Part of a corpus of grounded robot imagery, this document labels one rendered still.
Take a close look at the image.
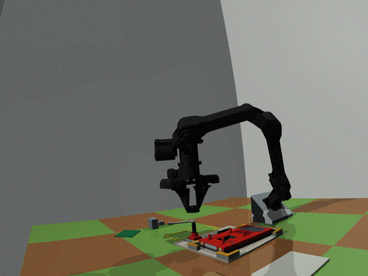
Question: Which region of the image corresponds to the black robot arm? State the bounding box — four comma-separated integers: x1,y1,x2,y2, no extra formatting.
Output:
154,103,291,211

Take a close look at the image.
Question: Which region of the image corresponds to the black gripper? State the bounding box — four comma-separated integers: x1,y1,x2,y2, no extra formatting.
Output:
160,158,220,210

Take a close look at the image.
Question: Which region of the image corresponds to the grey flat panel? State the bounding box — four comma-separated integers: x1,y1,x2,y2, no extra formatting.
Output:
251,251,329,276

